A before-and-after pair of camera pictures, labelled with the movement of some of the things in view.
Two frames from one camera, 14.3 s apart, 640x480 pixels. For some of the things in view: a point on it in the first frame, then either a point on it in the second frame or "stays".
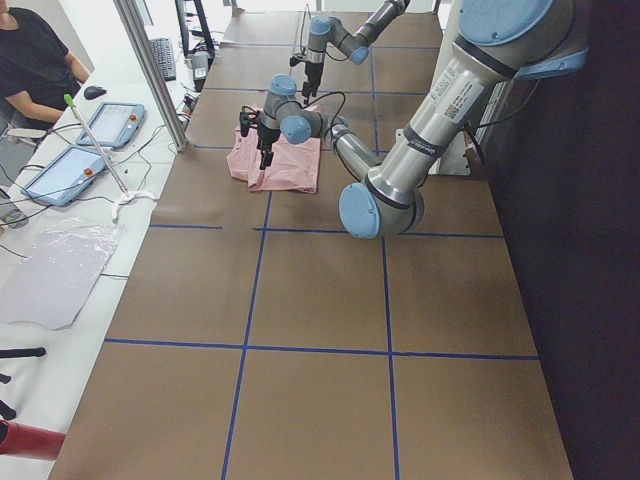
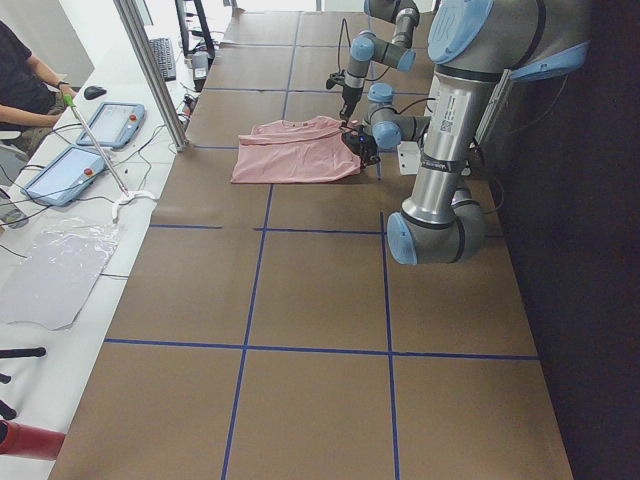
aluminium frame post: [127, 11] stays
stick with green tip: [70, 101] stays
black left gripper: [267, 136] to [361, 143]
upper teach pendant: [115, 124] stays
